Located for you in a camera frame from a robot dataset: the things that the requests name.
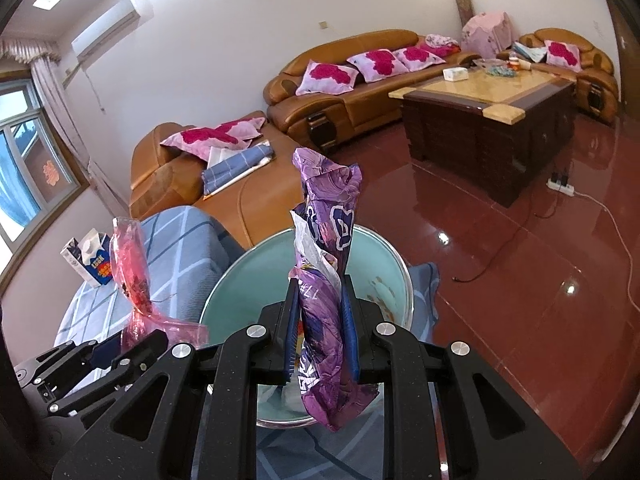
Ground brown leather chaise sofa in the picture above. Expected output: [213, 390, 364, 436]
[129, 110, 311, 251]

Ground white black carton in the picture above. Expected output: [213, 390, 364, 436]
[60, 239, 86, 281]

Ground black cable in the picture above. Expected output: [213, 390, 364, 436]
[451, 195, 551, 283]

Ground large pink floral pillow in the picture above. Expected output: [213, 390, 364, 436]
[159, 116, 267, 162]

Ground rolled bamboo mat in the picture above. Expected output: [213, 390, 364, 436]
[452, 0, 476, 36]

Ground purple snack wrapper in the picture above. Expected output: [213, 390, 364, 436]
[289, 147, 381, 432]

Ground light blue clothes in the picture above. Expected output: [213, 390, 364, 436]
[511, 42, 547, 63]

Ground long brown leather sofa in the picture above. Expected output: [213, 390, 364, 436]
[263, 29, 483, 153]

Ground brown leather armchair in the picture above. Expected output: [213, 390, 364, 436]
[510, 29, 621, 126]

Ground teal trash bin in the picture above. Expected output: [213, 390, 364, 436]
[199, 225, 413, 431]

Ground pink floral blanket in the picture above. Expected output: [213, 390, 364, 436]
[425, 34, 463, 58]

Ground pink cloth cover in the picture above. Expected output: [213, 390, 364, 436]
[461, 11, 516, 58]

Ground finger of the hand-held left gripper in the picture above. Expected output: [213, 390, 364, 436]
[15, 332, 126, 386]
[45, 329, 171, 418]

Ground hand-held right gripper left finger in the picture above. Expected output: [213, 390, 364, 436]
[52, 280, 301, 480]

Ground blue white milk carton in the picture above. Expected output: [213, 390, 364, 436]
[75, 230, 115, 288]

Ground folded blue plaid cloth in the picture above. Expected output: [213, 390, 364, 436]
[201, 141, 276, 196]

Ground white air conditioner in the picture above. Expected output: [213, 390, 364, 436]
[70, 0, 141, 58]

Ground pink plastic bag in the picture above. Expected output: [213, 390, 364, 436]
[110, 216, 210, 351]

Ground white cable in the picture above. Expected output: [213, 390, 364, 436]
[572, 191, 640, 291]

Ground folded white cloth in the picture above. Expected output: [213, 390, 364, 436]
[207, 146, 241, 166]

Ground blue plaid tablecloth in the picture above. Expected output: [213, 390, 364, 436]
[52, 205, 441, 480]

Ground dark wooden coffee table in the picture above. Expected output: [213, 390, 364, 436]
[387, 66, 576, 208]

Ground white power strip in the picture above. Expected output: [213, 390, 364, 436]
[546, 174, 576, 196]

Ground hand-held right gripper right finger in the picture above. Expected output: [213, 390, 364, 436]
[342, 282, 583, 480]

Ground window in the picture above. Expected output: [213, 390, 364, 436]
[0, 77, 88, 241]

